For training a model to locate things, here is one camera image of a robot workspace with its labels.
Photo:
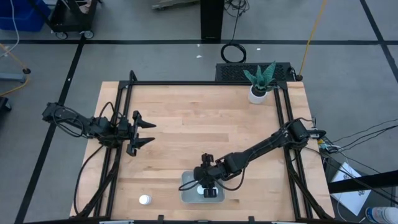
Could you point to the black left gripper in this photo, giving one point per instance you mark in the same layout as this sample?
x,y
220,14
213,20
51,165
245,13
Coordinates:
x,y
126,130

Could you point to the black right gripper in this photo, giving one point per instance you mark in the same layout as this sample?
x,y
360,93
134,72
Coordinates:
x,y
205,175

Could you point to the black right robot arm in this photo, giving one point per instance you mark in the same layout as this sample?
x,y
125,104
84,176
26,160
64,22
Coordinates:
x,y
258,149

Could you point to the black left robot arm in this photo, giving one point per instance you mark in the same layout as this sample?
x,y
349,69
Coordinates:
x,y
93,126

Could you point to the grey plastic basket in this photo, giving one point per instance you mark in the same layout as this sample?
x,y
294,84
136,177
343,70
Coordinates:
x,y
188,198

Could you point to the green plant in white pot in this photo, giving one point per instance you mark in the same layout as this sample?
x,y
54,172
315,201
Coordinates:
x,y
258,98

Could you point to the black perforated metal box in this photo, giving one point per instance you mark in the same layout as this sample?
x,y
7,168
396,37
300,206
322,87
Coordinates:
x,y
230,72

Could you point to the power strip with plugs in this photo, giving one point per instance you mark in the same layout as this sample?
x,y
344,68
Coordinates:
x,y
326,147

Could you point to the black wheeled cart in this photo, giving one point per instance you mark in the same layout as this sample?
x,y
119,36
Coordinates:
x,y
73,21

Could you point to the black upright pillar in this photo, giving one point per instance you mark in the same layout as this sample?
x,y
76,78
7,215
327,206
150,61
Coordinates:
x,y
211,18

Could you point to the grey flat object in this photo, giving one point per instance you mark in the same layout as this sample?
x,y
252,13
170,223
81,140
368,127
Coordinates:
x,y
174,3

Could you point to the black floor object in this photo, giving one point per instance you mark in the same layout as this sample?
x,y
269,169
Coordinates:
x,y
3,104

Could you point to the grey stand base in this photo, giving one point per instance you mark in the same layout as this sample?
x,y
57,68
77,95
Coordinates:
x,y
11,77

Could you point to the white printed paper sheet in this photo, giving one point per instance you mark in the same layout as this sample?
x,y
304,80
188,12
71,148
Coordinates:
x,y
353,199

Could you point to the black flat bar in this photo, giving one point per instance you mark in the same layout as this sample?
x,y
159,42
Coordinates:
x,y
363,181

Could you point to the blue plastic bin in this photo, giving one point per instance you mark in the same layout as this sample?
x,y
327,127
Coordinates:
x,y
18,15

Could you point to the white plastic bottle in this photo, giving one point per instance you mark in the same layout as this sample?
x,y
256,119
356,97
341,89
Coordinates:
x,y
384,215

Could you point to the black table edge bracket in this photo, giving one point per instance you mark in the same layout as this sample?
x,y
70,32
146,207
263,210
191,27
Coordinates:
x,y
251,219
160,218

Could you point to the black aluminium table frame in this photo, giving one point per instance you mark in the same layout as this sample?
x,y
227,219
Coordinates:
x,y
202,83

